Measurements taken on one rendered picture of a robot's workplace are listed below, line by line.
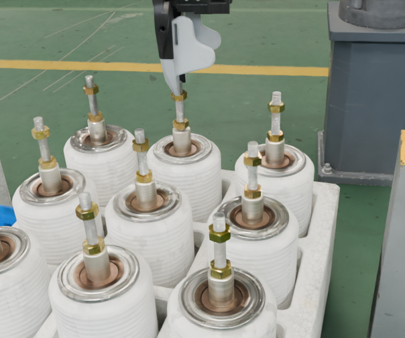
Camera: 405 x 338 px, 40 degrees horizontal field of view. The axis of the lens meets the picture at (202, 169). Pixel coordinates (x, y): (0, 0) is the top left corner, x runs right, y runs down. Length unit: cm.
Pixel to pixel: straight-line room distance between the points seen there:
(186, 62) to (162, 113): 76
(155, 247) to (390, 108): 58
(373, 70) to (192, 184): 45
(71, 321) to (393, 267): 34
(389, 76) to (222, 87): 60
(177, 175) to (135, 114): 73
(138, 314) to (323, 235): 26
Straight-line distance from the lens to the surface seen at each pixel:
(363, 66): 100
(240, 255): 55
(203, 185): 68
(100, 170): 72
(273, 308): 49
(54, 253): 66
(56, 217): 63
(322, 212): 71
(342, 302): 85
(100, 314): 50
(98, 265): 51
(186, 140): 68
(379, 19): 98
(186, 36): 61
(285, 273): 59
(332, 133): 107
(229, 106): 139
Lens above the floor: 60
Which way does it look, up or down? 32 degrees down
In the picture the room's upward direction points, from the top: 3 degrees counter-clockwise
